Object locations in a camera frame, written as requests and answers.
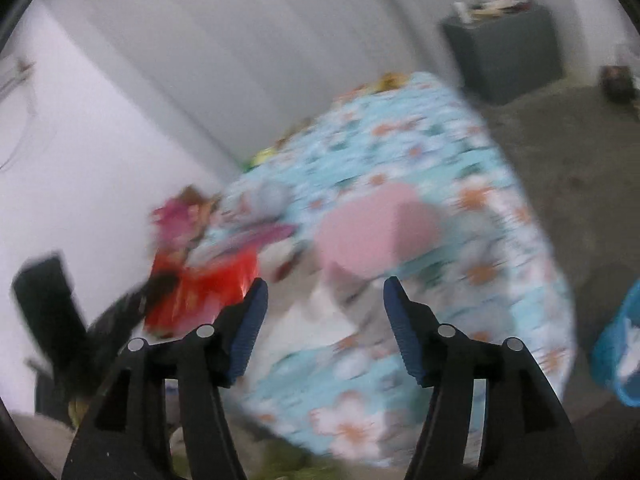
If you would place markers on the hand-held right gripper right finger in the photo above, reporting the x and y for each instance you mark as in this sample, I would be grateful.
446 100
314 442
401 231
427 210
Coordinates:
407 330

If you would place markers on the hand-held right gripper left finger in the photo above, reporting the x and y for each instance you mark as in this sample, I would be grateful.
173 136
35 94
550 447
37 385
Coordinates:
245 330

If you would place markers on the red snack packet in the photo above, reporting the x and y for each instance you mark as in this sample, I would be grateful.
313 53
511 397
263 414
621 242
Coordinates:
200 295

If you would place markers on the blue mesh basket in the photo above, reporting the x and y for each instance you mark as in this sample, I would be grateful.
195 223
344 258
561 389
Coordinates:
607 355

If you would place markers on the pink cloth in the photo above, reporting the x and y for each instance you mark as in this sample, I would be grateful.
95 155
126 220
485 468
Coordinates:
370 230

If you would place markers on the pink plastic bag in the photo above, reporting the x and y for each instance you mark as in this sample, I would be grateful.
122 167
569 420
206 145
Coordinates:
175 220

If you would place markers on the blue floral tablecloth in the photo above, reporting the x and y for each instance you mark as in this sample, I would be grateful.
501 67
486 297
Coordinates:
450 160

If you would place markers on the yellow candy wrapper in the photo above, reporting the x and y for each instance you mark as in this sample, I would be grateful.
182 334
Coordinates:
390 81

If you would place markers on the grey curtain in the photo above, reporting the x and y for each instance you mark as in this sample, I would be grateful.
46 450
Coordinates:
225 60

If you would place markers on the dark grey cabinet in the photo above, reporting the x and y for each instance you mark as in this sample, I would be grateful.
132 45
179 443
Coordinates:
500 60

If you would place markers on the dark small box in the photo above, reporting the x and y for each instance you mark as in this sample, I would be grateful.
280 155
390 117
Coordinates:
617 84

